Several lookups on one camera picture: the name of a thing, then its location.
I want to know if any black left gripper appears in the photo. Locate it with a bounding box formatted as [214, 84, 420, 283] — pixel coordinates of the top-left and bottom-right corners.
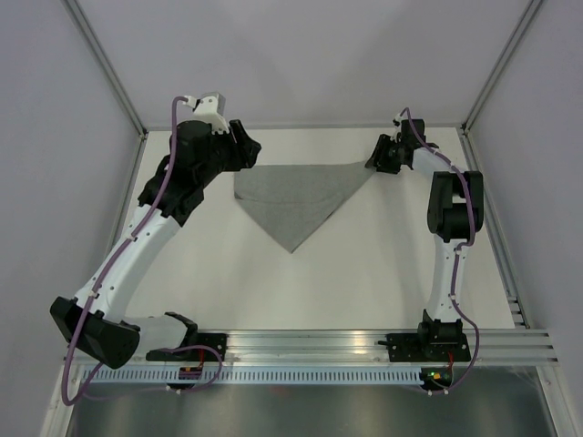
[197, 120, 261, 187]

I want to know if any grey cloth napkin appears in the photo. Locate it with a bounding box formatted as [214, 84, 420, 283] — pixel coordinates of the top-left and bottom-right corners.
[233, 161, 373, 253]

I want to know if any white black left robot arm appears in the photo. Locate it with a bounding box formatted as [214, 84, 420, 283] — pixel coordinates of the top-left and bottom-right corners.
[49, 119, 261, 369]

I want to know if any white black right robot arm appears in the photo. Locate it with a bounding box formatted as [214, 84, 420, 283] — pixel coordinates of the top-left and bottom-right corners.
[365, 116, 484, 363]

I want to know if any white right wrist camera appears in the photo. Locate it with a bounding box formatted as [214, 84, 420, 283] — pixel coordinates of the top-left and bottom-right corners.
[393, 109, 408, 133]

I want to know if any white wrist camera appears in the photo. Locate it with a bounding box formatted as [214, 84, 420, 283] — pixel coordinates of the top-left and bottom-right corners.
[183, 92, 229, 135]
[393, 109, 408, 133]

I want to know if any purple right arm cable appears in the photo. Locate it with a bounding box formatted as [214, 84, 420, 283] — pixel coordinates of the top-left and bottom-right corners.
[395, 107, 480, 397]

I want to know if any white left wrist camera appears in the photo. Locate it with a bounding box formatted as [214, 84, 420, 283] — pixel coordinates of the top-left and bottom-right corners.
[183, 92, 229, 135]

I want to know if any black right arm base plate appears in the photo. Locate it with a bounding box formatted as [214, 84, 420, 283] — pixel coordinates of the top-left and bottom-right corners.
[376, 333, 472, 363]

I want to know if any left aluminium frame post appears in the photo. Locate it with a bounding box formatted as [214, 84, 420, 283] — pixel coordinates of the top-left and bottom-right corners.
[61, 0, 148, 139]

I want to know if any aluminium frame post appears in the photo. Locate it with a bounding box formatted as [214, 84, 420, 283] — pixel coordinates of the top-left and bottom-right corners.
[460, 0, 546, 135]
[61, 0, 148, 139]

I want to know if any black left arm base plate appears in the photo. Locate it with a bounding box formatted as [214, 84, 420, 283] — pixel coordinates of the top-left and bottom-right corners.
[146, 332, 229, 363]

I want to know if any right aluminium frame post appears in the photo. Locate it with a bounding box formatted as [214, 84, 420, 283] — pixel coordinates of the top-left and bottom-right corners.
[460, 0, 546, 135]

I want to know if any aluminium mounting rail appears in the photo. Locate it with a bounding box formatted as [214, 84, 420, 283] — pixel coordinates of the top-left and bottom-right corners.
[217, 329, 558, 366]

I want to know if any white slotted cable duct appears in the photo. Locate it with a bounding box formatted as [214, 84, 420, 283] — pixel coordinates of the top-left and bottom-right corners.
[91, 365, 423, 386]

